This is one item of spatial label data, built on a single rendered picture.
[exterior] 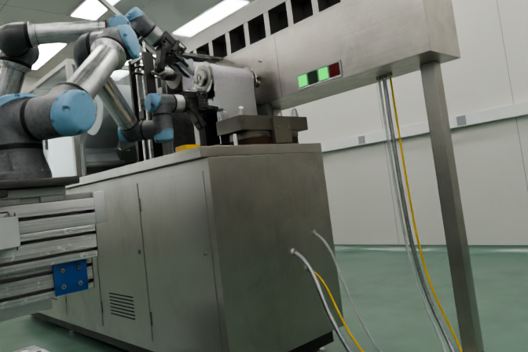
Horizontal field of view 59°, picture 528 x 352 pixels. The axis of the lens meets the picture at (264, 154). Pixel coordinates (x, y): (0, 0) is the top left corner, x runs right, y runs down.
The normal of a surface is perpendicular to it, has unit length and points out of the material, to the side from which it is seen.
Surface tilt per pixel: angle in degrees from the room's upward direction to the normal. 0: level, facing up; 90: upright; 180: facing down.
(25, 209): 90
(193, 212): 90
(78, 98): 95
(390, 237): 90
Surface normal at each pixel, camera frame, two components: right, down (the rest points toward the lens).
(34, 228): 0.68, -0.14
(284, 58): -0.73, 0.04
